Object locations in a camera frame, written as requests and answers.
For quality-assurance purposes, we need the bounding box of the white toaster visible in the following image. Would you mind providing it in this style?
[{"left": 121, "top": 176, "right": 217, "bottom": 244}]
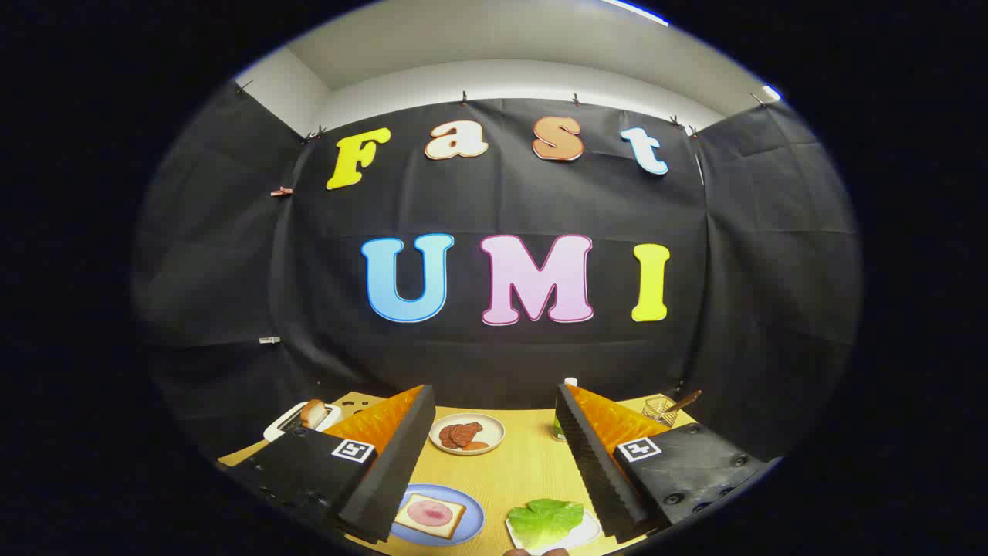
[{"left": 263, "top": 400, "right": 343, "bottom": 443}]

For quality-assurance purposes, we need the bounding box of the white square plate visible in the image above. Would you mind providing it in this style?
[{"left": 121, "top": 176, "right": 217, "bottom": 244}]
[{"left": 506, "top": 506, "right": 603, "bottom": 555}]

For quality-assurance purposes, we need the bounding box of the green label plastic bottle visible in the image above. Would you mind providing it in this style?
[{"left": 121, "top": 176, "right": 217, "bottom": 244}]
[{"left": 553, "top": 377, "right": 579, "bottom": 442}]

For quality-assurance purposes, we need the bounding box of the square white bread slice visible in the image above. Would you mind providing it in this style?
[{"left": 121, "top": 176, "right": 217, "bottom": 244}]
[{"left": 394, "top": 493, "right": 467, "bottom": 540}]

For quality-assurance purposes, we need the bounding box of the metal wire basket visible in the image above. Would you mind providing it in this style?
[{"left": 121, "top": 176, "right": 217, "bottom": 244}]
[{"left": 642, "top": 395, "right": 682, "bottom": 428}]

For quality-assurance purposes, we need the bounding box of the green lettuce leaf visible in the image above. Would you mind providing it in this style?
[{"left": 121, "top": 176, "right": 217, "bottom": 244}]
[{"left": 507, "top": 499, "right": 585, "bottom": 551}]

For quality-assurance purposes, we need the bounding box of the pink ham slice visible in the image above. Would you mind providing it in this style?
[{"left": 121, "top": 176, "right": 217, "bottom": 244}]
[{"left": 407, "top": 499, "right": 455, "bottom": 527}]

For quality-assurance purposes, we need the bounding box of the black backdrop cloth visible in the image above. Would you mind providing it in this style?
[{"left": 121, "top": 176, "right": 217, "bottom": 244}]
[{"left": 131, "top": 77, "right": 864, "bottom": 464}]

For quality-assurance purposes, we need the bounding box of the blue round plate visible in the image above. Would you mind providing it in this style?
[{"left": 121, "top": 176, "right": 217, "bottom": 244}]
[{"left": 390, "top": 483, "right": 486, "bottom": 548}]

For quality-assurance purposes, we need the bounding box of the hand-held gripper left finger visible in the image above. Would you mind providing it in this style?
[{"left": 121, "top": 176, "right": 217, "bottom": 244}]
[{"left": 228, "top": 384, "right": 437, "bottom": 544}]

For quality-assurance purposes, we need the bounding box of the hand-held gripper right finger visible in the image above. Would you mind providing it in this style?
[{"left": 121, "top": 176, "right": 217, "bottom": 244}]
[{"left": 554, "top": 383, "right": 769, "bottom": 543}]

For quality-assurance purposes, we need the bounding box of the white round plate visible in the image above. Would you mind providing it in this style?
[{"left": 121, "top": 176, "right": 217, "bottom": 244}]
[{"left": 429, "top": 412, "right": 506, "bottom": 456}]

